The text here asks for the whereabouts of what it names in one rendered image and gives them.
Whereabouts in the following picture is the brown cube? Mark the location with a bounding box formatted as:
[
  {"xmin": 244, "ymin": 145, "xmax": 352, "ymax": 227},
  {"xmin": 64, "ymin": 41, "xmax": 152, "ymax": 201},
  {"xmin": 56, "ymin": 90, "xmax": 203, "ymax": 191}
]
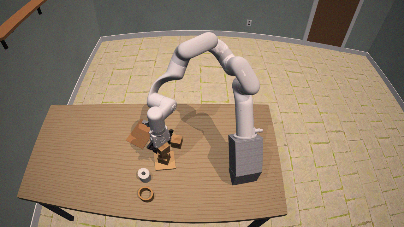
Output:
[
  {"xmin": 156, "ymin": 143, "xmax": 170, "ymax": 157},
  {"xmin": 157, "ymin": 153, "xmax": 171, "ymax": 165},
  {"xmin": 171, "ymin": 134, "xmax": 183, "ymax": 149},
  {"xmin": 157, "ymin": 153, "xmax": 169, "ymax": 160}
]

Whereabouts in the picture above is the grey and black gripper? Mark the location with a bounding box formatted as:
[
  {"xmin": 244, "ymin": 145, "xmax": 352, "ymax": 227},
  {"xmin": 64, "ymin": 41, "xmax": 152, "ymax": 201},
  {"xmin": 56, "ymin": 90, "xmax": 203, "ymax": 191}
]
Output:
[{"xmin": 147, "ymin": 126, "xmax": 173, "ymax": 154}]

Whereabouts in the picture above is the brown clipboard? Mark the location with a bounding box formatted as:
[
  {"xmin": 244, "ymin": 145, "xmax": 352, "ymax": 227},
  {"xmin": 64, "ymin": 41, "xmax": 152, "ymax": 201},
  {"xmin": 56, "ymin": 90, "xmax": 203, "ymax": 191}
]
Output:
[{"xmin": 126, "ymin": 119, "xmax": 150, "ymax": 149}]

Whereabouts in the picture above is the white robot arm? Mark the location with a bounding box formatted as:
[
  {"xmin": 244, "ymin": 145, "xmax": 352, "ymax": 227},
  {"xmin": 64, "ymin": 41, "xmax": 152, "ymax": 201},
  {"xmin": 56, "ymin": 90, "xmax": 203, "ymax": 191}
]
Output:
[{"xmin": 145, "ymin": 32, "xmax": 263, "ymax": 139}]

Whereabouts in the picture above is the tan square wooden board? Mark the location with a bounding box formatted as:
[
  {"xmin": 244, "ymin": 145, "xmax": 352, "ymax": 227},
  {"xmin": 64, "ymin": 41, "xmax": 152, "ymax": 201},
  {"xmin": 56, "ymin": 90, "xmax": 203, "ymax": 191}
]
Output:
[{"xmin": 154, "ymin": 151, "xmax": 176, "ymax": 171}]

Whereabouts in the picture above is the dark brown open cylinder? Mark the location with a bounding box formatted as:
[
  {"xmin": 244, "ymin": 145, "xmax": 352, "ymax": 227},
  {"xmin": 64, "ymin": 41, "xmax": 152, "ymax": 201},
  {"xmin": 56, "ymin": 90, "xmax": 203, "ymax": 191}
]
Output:
[{"xmin": 138, "ymin": 186, "xmax": 154, "ymax": 203}]

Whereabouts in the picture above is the grey cylinder with white top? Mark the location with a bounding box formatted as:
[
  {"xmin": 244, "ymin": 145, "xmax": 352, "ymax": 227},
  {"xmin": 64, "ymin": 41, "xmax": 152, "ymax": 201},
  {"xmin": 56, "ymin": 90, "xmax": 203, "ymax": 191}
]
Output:
[{"xmin": 138, "ymin": 168, "xmax": 151, "ymax": 183}]

